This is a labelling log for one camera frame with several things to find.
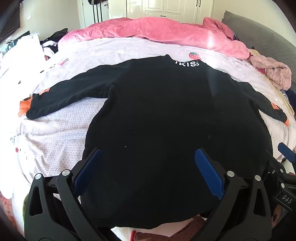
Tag pile of dark clothes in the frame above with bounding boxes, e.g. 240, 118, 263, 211
40, 28, 68, 58

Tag hanging dark bags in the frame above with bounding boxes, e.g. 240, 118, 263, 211
87, 0, 102, 23

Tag black television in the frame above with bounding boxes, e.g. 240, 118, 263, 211
0, 0, 22, 40

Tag navy clothes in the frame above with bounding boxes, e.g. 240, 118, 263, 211
284, 89, 296, 112

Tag grey quilted headboard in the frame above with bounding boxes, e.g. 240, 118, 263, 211
221, 10, 296, 90

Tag pink quilt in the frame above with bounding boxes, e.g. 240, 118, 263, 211
58, 17, 251, 59

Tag white drawer cabinet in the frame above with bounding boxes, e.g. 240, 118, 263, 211
0, 32, 45, 79

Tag black sweater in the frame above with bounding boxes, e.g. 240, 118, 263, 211
18, 54, 289, 230

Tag lilac printed bed sheet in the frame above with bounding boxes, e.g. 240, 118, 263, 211
0, 37, 296, 241

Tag person's right hand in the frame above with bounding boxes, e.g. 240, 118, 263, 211
271, 206, 285, 230

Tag pink fuzzy garment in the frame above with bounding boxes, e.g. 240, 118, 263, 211
248, 54, 293, 91

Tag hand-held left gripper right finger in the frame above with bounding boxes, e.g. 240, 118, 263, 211
191, 147, 272, 241

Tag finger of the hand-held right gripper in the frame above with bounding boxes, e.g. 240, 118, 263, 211
264, 150, 287, 184
277, 142, 296, 164

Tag pink patterned cloth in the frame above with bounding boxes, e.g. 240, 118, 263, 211
111, 214, 210, 241

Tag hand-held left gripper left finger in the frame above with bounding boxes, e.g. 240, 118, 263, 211
24, 148, 110, 241

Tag white wardrobe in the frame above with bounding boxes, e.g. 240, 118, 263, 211
77, 0, 214, 25

